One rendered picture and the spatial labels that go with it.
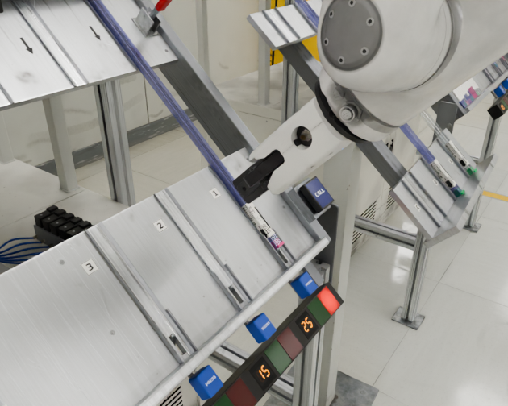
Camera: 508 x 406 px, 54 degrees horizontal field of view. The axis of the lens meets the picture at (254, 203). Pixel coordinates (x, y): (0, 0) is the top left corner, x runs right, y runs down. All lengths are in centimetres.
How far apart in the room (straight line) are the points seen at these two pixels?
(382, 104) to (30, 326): 40
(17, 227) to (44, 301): 57
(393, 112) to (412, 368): 129
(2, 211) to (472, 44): 102
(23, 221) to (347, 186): 68
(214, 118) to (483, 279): 147
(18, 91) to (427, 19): 51
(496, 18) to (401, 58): 8
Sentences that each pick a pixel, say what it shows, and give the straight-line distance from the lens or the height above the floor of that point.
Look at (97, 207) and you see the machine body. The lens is 114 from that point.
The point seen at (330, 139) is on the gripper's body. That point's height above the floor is 100.
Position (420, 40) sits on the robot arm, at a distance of 32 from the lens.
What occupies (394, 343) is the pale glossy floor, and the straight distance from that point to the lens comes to 170.
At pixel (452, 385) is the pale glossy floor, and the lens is 163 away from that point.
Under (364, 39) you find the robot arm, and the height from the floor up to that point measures 110.
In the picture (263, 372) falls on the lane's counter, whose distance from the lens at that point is 67.
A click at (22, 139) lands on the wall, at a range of 270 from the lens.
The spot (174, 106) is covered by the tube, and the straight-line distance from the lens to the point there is 76.
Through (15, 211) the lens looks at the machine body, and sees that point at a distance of 119.
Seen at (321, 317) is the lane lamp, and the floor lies 65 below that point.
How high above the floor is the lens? 115
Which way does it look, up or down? 29 degrees down
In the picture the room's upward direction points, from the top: straight up
